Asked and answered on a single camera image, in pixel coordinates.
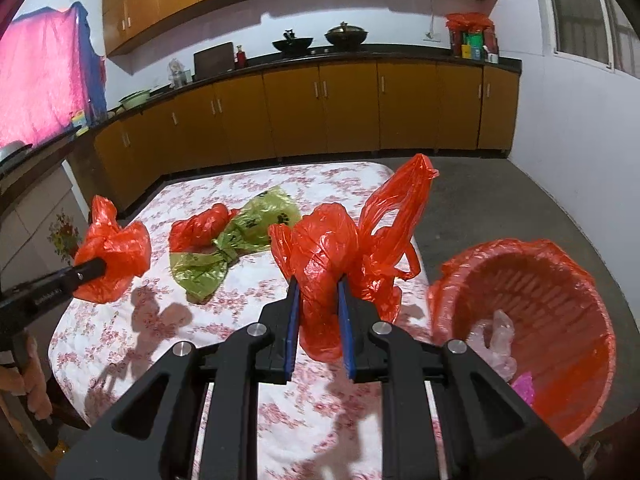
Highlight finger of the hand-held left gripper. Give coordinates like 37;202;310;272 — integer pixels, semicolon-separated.
74;257;108;287

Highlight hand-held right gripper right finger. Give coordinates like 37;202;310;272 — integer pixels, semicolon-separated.
337;280;586;480

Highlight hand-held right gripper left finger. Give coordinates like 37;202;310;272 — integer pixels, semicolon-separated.
55;280;302;480

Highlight orange plastic bag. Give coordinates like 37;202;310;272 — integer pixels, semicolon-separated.
357;153;441;281
75;195;152;305
269;203;403;362
169;203;241;256

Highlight green plastic bag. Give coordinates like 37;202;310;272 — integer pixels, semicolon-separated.
169;186;302;303

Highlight clear plastic bag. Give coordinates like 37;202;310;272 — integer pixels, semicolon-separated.
467;309;518;381

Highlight pink purple plastic bag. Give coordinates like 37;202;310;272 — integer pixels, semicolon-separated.
511;371;537;406

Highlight orange slatted plastic bin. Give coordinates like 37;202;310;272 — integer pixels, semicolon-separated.
427;238;618;448

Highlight person's left hand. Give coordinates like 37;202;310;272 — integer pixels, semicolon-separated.
0;332;55;423

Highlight tiled counter with flower decal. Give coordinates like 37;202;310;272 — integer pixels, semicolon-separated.
0;132;93;311

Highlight floral tablecloth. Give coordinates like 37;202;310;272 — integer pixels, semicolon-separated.
47;161;446;480

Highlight green basin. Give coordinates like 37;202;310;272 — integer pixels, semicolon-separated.
119;90;152;110

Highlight pink curtain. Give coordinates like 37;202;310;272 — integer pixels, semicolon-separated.
0;1;108;148

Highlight clear bag with jars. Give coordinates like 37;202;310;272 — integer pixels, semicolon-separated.
167;58;193;88

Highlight wooden lower kitchen cabinets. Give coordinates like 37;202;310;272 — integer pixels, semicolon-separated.
65;55;522;211

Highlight wooden kitchen cabinets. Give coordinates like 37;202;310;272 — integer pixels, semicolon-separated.
65;55;522;211
102;0;262;56

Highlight dark cutting board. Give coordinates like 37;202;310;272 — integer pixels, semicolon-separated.
193;41;236;80

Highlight orange bin liner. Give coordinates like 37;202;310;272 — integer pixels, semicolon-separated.
427;238;618;448

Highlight wooden upper kitchen cabinets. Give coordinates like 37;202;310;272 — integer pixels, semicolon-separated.
102;0;262;56

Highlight black wok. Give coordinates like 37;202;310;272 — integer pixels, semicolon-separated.
272;30;315;56

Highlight wok with lid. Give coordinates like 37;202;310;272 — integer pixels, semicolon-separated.
324;21;370;50

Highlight orange bag with bottles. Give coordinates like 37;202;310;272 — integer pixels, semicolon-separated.
445;12;498;61

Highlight window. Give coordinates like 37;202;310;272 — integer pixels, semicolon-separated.
542;0;640;81

